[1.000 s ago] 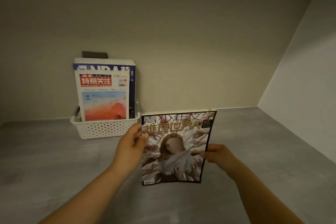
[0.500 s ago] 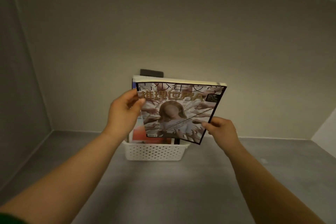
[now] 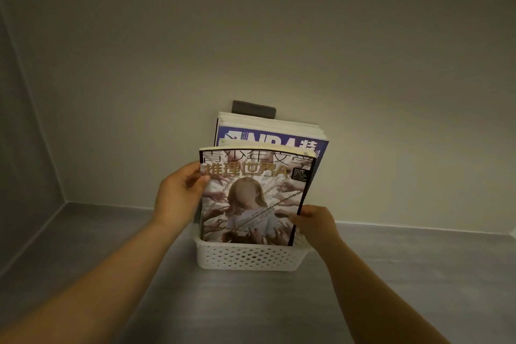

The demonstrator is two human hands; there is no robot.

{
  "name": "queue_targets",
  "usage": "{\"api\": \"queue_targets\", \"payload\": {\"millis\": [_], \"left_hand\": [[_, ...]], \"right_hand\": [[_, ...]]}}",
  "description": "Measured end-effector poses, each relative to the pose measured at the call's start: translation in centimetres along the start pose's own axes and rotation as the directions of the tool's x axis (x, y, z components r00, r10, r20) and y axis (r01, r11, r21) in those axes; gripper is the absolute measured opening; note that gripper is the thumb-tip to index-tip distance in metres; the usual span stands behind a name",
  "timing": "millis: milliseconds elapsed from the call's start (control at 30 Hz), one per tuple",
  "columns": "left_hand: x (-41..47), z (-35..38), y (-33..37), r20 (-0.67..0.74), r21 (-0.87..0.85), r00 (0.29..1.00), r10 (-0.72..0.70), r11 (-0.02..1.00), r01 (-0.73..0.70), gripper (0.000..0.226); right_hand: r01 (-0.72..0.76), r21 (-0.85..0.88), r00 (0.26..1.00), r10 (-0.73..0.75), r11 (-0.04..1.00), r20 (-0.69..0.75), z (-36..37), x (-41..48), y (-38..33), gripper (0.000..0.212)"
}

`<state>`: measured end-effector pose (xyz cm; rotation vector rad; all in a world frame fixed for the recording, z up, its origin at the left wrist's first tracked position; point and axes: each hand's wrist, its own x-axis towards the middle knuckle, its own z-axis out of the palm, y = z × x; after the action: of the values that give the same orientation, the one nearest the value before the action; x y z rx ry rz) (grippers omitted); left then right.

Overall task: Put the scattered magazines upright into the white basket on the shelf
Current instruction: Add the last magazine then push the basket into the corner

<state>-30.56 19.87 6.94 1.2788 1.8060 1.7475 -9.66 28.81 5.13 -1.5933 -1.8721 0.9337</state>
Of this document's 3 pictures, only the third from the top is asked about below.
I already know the person's left hand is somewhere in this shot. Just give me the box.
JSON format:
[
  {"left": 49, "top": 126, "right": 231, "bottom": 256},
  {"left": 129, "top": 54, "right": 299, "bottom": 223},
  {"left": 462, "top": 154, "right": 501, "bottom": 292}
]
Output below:
[{"left": 152, "top": 162, "right": 210, "bottom": 227}]

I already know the person's right hand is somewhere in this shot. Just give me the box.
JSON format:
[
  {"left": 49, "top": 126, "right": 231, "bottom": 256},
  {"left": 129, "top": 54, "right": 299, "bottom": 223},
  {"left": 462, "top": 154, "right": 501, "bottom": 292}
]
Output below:
[{"left": 287, "top": 205, "right": 343, "bottom": 256}]

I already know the magazine with illustrated figure cover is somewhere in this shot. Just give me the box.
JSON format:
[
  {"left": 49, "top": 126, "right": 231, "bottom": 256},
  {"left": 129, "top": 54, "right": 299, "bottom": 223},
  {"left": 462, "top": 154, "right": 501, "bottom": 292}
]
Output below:
[{"left": 198, "top": 139, "right": 318, "bottom": 247}]

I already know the person's right forearm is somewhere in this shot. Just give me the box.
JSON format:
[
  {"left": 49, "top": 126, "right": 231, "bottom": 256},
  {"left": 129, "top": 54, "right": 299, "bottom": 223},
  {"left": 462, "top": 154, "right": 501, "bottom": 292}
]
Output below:
[{"left": 318, "top": 240, "right": 451, "bottom": 344}]

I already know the person's left forearm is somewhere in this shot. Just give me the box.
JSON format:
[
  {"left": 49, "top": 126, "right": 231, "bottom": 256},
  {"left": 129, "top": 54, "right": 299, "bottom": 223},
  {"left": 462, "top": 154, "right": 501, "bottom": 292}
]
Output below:
[{"left": 0, "top": 217, "right": 190, "bottom": 344}]

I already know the blue cover magazine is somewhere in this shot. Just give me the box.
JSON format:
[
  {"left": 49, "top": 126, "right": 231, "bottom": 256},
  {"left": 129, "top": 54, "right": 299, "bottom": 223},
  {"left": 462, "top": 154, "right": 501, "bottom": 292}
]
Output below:
[{"left": 214, "top": 117, "right": 329, "bottom": 179}]

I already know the white perforated plastic basket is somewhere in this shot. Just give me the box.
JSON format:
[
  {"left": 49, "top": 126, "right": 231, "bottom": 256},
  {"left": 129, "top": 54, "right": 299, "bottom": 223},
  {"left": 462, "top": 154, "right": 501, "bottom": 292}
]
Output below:
[{"left": 193, "top": 217, "right": 315, "bottom": 272}]

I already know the stack of magazines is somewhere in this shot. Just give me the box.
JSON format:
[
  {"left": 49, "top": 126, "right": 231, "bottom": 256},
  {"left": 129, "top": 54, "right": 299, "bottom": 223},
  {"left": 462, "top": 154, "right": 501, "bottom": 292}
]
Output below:
[{"left": 217, "top": 111, "right": 326, "bottom": 142}]

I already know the grey wall socket plate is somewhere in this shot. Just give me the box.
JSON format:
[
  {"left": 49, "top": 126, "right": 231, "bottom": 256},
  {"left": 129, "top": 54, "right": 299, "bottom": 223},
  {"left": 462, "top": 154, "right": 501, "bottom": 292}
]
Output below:
[{"left": 232, "top": 100, "right": 276, "bottom": 119}]

